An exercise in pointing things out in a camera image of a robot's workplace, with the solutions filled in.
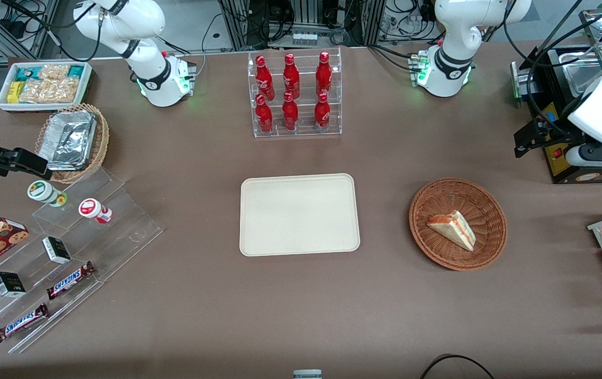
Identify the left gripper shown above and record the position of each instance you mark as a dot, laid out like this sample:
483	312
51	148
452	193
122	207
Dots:
558	133

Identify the triangular sandwich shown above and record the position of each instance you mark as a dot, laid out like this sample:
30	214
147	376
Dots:
453	229

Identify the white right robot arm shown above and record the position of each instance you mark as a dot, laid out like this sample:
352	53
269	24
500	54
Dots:
146	58

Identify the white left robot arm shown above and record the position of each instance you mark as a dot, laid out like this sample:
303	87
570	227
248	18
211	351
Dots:
453	31

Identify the light wicker basket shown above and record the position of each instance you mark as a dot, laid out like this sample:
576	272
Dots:
102	142

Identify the brown wicker basket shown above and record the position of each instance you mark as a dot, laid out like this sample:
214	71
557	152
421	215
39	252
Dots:
438	252

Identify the beige plastic tray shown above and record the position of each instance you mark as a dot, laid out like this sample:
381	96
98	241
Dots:
299	215

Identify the black food warmer machine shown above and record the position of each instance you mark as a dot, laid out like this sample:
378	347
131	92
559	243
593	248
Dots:
559	163

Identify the green lid yogurt cup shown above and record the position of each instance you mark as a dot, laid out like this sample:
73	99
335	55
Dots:
43	191

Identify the aluminium foil trays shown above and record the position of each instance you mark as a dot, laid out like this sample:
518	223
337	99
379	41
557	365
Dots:
67	139

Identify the white snack box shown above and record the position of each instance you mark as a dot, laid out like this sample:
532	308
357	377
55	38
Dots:
2	102

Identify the yellow snack packet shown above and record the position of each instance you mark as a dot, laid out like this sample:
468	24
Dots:
14	92

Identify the steel warmer pan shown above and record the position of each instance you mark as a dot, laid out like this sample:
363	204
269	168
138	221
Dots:
582	79

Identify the large clear cracker bag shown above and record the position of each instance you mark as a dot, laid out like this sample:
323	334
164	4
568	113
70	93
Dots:
48	90

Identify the red lid yogurt cup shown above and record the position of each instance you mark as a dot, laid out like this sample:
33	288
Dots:
91	209

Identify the teal snack packet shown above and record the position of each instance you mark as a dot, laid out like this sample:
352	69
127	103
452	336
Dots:
76	71
27	72

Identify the small black box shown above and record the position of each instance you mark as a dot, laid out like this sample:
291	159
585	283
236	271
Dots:
9	284
57	250

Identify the small clear cracker bag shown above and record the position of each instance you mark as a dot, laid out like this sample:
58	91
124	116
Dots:
53	71

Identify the clear acrylic stepped shelf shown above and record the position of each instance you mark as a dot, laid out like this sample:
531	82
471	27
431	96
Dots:
122	231

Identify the snickers bar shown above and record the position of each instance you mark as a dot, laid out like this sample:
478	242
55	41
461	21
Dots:
69	280
21	322

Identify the red cola bottle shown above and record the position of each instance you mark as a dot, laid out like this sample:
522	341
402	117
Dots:
323	76
264	117
322	115
290	115
291	78
264	79

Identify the clear acrylic bottle rack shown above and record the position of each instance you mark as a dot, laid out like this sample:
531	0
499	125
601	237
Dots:
303	131

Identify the white power strip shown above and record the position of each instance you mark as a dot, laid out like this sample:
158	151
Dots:
304	38

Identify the grey device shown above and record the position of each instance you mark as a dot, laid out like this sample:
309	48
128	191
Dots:
307	374

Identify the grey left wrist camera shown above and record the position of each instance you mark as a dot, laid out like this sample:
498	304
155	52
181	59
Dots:
601	157

